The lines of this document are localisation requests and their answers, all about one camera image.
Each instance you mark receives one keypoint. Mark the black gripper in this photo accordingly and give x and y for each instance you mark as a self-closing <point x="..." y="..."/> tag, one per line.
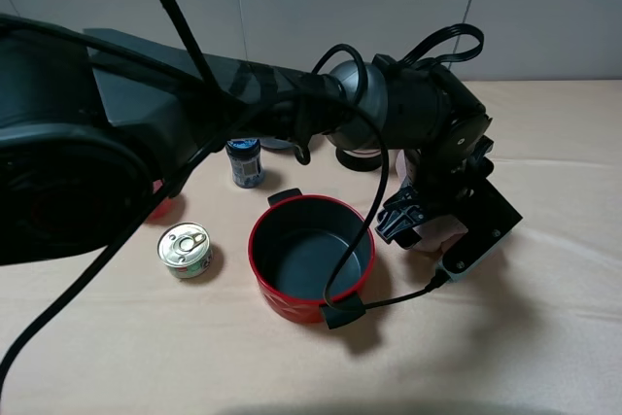
<point x="441" y="174"/>

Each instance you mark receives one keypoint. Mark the pink towel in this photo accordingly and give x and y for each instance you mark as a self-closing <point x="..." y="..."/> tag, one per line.
<point x="437" y="235"/>

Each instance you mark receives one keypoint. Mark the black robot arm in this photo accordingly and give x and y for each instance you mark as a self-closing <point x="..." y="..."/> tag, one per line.
<point x="90" y="121"/>

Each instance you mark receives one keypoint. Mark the black mesh pen holder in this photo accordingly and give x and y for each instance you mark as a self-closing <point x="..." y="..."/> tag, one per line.
<point x="359" y="161"/>

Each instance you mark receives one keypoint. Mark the blue plastic bowl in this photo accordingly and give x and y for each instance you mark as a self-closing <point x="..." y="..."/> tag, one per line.
<point x="272" y="144"/>

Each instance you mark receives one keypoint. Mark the small blue-lidded jar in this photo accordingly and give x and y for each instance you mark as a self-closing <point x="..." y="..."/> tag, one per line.
<point x="244" y="157"/>

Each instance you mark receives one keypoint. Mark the silver tin can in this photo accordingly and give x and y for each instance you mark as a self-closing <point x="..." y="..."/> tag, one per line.
<point x="186" y="250"/>

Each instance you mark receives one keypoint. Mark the red apple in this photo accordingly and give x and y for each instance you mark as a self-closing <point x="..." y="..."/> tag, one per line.
<point x="163" y="208"/>

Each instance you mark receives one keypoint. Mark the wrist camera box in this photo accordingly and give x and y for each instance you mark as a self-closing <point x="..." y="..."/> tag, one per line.
<point x="488" y="218"/>

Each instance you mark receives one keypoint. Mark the red pot with black handles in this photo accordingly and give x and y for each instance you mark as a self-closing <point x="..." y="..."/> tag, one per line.
<point x="293" y="248"/>

